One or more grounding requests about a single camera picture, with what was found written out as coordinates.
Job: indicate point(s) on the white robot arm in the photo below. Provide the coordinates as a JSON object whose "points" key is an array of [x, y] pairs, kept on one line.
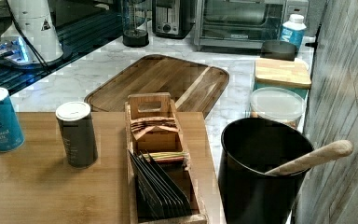
{"points": [[31, 40]]}

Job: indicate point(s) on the dark grey spice shaker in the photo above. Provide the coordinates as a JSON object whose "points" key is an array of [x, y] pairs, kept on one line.
{"points": [[78, 137]]}

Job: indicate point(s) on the walnut wooden tray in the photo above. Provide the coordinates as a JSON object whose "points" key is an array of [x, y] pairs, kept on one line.
{"points": [[195, 87]]}

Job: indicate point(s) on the clear plastic lidded container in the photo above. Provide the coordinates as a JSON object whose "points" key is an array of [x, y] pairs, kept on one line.
{"points": [[277, 104]]}

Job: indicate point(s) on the black utensil crock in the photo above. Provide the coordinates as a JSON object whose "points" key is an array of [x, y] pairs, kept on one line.
{"points": [[250, 148]]}

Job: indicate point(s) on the silver toaster oven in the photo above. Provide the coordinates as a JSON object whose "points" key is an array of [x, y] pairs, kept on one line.
{"points": [[243, 24]]}

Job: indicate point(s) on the blue salt shaker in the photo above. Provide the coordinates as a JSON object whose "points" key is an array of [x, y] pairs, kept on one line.
{"points": [[11, 136]]}

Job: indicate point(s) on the wooden spoon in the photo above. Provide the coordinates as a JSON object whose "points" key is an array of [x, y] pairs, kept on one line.
{"points": [[330, 152]]}

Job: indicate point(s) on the teal canister with bamboo lid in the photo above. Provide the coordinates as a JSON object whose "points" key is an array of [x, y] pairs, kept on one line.
{"points": [[290, 75]]}

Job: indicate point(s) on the black two-slot toaster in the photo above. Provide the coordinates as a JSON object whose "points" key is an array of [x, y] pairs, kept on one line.
{"points": [[172, 18]]}

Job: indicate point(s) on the dark grey mug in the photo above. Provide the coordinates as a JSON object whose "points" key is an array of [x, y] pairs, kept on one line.
{"points": [[278, 50]]}

